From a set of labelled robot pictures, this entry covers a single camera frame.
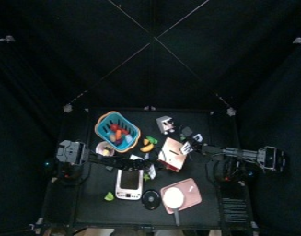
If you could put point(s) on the red front drawer with knob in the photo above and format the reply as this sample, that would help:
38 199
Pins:
170 167

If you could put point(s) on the wooden box housing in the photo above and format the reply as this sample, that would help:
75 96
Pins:
177 158

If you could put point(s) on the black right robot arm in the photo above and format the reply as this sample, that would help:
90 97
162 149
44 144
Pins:
239 152

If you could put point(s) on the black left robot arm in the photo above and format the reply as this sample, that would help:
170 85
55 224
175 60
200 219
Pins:
71 152

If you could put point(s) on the white toy carton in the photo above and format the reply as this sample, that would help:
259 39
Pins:
152 172

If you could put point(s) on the yellow toy banana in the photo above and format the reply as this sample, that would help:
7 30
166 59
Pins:
147 148

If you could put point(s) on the small grey block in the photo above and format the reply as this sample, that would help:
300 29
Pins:
185 131

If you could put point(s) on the yellow green toy food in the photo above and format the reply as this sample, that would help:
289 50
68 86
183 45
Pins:
146 177

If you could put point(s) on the small orange toy piece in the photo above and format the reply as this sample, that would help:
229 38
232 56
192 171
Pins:
146 142

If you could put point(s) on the green toy vegetable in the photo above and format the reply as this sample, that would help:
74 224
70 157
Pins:
152 140

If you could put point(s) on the yellow toy piece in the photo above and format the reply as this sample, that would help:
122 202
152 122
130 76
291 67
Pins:
107 151

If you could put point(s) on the purple toy food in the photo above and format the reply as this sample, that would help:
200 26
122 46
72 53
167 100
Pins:
119 142

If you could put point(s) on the light blue toy piece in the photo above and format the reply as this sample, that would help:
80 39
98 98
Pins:
128 138

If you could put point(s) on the white toy tablet device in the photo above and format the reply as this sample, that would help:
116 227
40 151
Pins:
128 193

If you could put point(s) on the grey white toy toaster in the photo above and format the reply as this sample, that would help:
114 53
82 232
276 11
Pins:
163 123

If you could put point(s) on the small round bowl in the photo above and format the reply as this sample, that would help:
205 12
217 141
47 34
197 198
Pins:
100 147

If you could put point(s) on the orange toy carrot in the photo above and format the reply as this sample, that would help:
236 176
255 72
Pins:
118 134

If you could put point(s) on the white bowl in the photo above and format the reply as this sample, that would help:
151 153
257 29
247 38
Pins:
172 198

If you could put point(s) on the green toy wedge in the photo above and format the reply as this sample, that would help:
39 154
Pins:
110 196

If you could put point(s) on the black lid with grey knob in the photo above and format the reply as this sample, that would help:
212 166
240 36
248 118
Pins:
147 202

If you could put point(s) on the red toy food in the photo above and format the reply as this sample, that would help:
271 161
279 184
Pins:
114 127

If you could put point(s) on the teal basket with orange rim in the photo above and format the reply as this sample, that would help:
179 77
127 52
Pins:
103 130

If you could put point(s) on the pink cutting board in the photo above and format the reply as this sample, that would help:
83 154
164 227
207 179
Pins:
191 198

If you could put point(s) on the black ribbed plate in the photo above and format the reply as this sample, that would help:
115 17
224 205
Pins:
235 209

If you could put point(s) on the metal frame bracket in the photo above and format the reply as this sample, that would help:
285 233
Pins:
231 111
148 108
67 107
299 40
8 39

